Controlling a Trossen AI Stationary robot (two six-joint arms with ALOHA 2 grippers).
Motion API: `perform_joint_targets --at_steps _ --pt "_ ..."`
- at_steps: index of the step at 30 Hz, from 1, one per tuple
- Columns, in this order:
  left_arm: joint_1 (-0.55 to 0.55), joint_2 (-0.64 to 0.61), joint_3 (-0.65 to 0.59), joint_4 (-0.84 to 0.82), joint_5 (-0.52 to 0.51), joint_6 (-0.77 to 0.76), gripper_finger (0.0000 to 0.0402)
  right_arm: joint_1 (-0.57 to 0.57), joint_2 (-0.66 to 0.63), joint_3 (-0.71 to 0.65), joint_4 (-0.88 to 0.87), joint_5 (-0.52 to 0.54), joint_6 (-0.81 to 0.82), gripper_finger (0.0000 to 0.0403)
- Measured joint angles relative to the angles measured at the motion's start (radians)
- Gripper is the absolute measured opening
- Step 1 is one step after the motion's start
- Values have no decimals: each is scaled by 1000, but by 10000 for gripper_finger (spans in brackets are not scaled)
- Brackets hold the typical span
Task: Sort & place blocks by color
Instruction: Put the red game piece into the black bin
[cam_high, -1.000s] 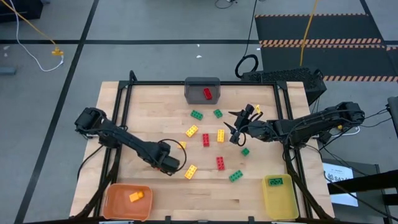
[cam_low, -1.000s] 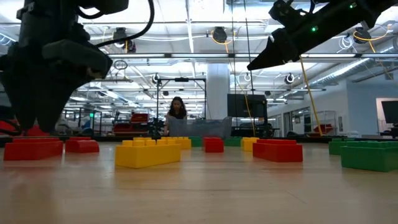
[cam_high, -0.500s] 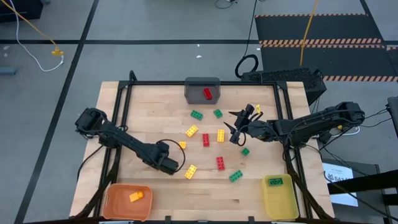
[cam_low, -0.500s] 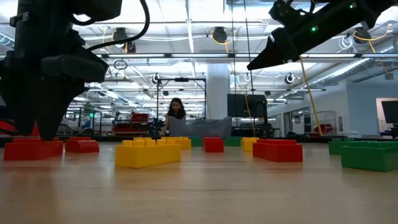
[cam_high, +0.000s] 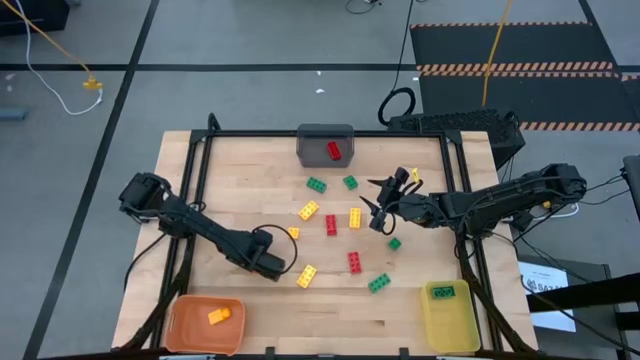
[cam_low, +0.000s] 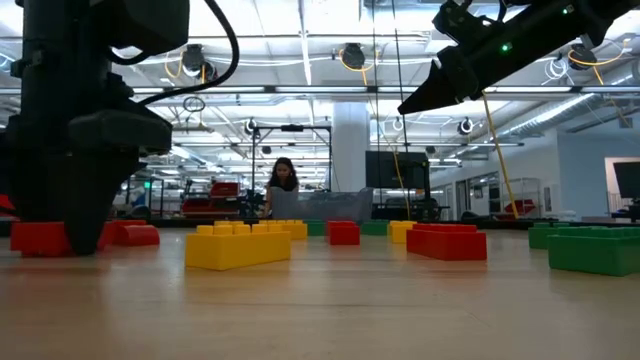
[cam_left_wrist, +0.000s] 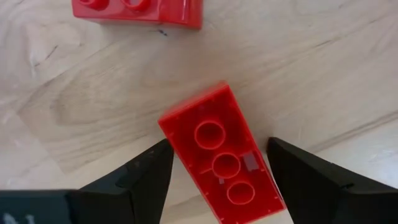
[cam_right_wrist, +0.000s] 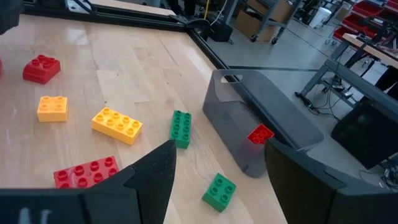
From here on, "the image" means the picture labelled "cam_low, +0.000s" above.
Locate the yellow toy brick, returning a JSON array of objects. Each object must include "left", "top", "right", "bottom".
[
  {"left": 388, "top": 220, "right": 418, "bottom": 245},
  {"left": 184, "top": 224, "right": 292, "bottom": 272},
  {"left": 213, "top": 219, "right": 309, "bottom": 242}
]

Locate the red tool cart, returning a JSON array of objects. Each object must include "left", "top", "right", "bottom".
[{"left": 180, "top": 181, "right": 241, "bottom": 218}]

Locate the silver ventilation duct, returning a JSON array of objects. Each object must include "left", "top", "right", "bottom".
[{"left": 497, "top": 92, "right": 609, "bottom": 141}]

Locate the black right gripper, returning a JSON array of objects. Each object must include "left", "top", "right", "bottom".
[{"left": 398, "top": 19, "right": 547, "bottom": 115}]

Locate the black aluminium table frame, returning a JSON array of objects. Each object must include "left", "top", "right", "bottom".
[{"left": 0, "top": 215, "right": 640, "bottom": 239}]

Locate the black hanging cable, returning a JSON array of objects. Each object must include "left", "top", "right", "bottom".
[{"left": 370, "top": 0, "right": 382, "bottom": 221}]

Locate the yellow hanging cable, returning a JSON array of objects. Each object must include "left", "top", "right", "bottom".
[{"left": 480, "top": 92, "right": 521, "bottom": 220}]

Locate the clear plastic bin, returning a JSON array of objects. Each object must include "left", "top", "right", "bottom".
[{"left": 269, "top": 186, "right": 375, "bottom": 225}]

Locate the long ceiling light strip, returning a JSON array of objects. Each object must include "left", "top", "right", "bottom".
[{"left": 132, "top": 84, "right": 640, "bottom": 96}]

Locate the person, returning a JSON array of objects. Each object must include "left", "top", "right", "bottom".
[{"left": 263, "top": 156, "right": 301, "bottom": 220}]

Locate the hanging cable coil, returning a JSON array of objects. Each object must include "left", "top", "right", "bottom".
[{"left": 182, "top": 95, "right": 207, "bottom": 114}]

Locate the black cable with coil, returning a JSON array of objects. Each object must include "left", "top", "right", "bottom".
[{"left": 390, "top": 0, "right": 407, "bottom": 154}]

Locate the thin yellow cable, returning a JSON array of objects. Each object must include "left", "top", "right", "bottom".
[{"left": 391, "top": 149, "right": 412, "bottom": 221}]

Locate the black looped cable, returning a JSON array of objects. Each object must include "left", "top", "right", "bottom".
[{"left": 102, "top": 0, "right": 241, "bottom": 107}]

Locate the black monitor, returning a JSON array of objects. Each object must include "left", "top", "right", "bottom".
[
  {"left": 613, "top": 160, "right": 640, "bottom": 200},
  {"left": 364, "top": 150, "right": 431, "bottom": 191}
]

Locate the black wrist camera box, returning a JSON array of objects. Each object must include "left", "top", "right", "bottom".
[
  {"left": 432, "top": 0, "right": 504, "bottom": 49},
  {"left": 104, "top": 0, "right": 192, "bottom": 57}
]

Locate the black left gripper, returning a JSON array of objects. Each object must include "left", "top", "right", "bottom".
[{"left": 9, "top": 52, "right": 174, "bottom": 256}]

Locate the white pillar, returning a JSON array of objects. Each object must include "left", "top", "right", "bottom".
[{"left": 331, "top": 102, "right": 372, "bottom": 194}]

